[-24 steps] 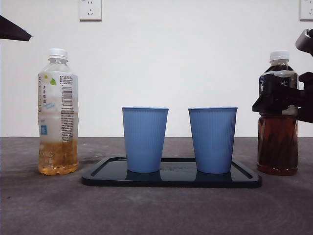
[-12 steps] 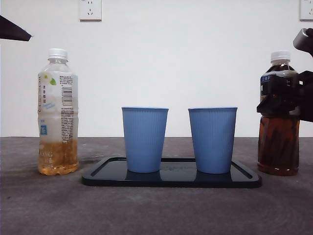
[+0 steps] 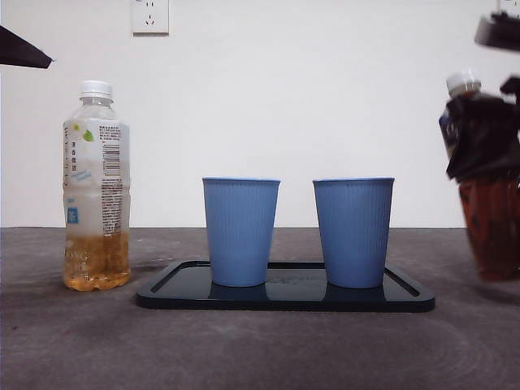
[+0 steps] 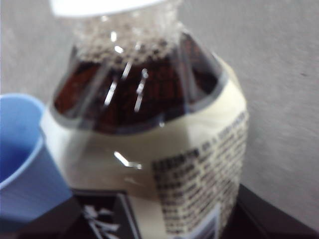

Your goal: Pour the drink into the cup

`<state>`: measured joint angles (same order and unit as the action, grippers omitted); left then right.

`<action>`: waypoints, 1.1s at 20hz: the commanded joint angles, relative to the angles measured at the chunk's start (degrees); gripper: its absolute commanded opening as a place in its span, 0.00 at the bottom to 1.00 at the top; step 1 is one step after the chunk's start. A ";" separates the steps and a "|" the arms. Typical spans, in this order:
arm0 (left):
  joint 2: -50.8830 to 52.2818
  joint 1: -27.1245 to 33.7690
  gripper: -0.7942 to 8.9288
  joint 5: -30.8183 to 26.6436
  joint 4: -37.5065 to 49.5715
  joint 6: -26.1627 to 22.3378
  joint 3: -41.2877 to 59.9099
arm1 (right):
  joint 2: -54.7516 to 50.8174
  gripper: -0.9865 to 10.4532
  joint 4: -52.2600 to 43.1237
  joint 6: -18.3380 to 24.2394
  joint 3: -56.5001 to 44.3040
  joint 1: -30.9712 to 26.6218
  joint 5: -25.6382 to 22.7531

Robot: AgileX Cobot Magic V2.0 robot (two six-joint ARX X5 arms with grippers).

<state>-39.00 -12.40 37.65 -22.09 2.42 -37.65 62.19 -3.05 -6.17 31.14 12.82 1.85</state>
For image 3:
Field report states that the dark oolong tea bottle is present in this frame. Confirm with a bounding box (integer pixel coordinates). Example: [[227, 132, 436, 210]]
[[437, 69, 520, 284]]

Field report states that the jasmine oolong tea bottle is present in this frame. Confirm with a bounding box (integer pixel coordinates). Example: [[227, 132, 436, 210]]
[[62, 80, 132, 292]]

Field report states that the blue ribbed plastic cup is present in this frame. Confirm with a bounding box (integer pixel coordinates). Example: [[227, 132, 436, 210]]
[[312, 176, 396, 289], [201, 176, 282, 288]]

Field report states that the dark rectangular tray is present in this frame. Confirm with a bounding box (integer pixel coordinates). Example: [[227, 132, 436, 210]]
[[135, 260, 436, 313]]

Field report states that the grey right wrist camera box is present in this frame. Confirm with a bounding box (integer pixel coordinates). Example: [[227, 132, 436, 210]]
[[474, 11, 520, 53]]

